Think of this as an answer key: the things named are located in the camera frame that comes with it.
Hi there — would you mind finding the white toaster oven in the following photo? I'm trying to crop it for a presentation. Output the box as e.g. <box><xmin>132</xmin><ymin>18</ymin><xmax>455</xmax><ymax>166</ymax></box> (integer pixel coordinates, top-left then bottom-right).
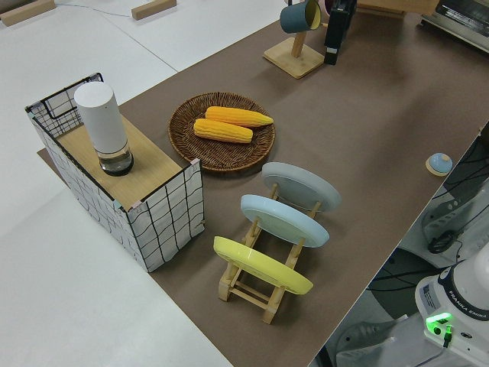
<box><xmin>419</xmin><ymin>0</ymin><xmax>489</xmax><ymax>54</ymax></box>

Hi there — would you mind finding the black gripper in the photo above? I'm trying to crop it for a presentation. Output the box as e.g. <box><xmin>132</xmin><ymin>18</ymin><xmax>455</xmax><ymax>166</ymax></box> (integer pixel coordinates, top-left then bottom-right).
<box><xmin>323</xmin><ymin>0</ymin><xmax>359</xmax><ymax>67</ymax></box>

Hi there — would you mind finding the dark blue mug yellow inside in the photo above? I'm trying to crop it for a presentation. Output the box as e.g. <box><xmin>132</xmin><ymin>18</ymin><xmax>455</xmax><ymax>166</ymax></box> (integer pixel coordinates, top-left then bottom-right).
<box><xmin>279</xmin><ymin>0</ymin><xmax>322</xmax><ymax>34</ymax></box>

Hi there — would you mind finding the light blue plate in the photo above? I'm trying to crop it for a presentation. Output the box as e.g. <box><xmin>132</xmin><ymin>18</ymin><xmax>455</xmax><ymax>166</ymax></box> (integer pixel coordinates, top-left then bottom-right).
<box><xmin>239</xmin><ymin>193</ymin><xmax>330</xmax><ymax>249</ymax></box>

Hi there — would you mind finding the black base cable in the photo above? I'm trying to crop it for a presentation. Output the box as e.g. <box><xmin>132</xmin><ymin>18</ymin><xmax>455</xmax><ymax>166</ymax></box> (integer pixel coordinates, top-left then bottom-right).
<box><xmin>426</xmin><ymin>183</ymin><xmax>489</xmax><ymax>254</ymax></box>

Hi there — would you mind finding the white cylinder clear base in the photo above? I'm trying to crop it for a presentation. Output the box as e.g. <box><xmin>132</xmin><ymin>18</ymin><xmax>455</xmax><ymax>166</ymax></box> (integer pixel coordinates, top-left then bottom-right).
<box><xmin>73</xmin><ymin>83</ymin><xmax>134</xmax><ymax>177</ymax></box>

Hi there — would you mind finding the light wooden drawer cabinet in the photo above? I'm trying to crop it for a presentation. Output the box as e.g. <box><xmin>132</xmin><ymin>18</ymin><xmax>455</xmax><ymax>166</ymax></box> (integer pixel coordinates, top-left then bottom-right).
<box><xmin>357</xmin><ymin>0</ymin><xmax>439</xmax><ymax>17</ymax></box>

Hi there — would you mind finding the thin grey wire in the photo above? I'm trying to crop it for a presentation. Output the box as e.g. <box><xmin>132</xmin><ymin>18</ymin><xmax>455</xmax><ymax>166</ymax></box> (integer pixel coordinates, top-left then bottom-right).
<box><xmin>55</xmin><ymin>2</ymin><xmax>134</xmax><ymax>18</ymax></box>

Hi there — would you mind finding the wooden plate rack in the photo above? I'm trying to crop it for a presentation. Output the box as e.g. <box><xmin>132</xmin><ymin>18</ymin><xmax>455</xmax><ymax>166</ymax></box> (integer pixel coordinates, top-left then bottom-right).
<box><xmin>218</xmin><ymin>183</ymin><xmax>322</xmax><ymax>325</ymax></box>

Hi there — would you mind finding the blue dome bell wooden base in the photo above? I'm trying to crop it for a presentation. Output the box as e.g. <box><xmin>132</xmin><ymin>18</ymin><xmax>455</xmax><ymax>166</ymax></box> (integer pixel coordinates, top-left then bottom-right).
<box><xmin>425</xmin><ymin>152</ymin><xmax>454</xmax><ymax>177</ymax></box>

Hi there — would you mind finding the grey plate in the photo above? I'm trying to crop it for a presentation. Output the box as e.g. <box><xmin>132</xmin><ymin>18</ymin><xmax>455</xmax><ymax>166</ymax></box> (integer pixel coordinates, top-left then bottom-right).
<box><xmin>261</xmin><ymin>161</ymin><xmax>342</xmax><ymax>213</ymax></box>

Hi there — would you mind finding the wooden mug tree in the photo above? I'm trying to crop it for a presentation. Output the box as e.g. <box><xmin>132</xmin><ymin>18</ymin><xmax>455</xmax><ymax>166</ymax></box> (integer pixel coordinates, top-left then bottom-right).
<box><xmin>262</xmin><ymin>28</ymin><xmax>326</xmax><ymax>80</ymax></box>

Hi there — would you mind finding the brown table mat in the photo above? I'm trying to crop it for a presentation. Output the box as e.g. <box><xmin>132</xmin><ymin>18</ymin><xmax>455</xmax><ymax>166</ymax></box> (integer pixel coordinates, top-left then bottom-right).
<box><xmin>37</xmin><ymin>0</ymin><xmax>489</xmax><ymax>367</ymax></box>

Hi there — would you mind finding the wooden block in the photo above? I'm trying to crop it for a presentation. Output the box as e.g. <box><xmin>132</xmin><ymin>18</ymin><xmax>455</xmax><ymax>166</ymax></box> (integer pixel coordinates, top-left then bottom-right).
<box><xmin>131</xmin><ymin>0</ymin><xmax>177</xmax><ymax>21</ymax></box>
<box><xmin>0</xmin><ymin>0</ymin><xmax>57</xmax><ymax>27</ymax></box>

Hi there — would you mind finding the brown wicker basket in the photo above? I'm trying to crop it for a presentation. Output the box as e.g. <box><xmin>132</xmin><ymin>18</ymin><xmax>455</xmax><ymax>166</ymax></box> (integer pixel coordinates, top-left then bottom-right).
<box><xmin>168</xmin><ymin>91</ymin><xmax>277</xmax><ymax>174</ymax></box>

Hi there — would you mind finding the yellow corn cob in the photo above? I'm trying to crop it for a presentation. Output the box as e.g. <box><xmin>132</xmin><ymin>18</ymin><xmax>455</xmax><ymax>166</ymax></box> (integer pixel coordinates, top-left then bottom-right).
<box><xmin>205</xmin><ymin>106</ymin><xmax>275</xmax><ymax>128</ymax></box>
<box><xmin>193</xmin><ymin>118</ymin><xmax>254</xmax><ymax>145</ymax></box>

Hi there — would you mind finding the wire grid shelf wooden board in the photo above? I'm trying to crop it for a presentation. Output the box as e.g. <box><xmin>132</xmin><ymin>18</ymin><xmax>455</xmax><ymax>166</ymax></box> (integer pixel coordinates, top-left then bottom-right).
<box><xmin>24</xmin><ymin>72</ymin><xmax>206</xmax><ymax>274</ymax></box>

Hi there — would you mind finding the yellow plate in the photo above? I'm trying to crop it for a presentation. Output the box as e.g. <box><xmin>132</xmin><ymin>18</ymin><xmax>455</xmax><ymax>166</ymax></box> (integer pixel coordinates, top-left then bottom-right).
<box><xmin>212</xmin><ymin>235</ymin><xmax>315</xmax><ymax>295</ymax></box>

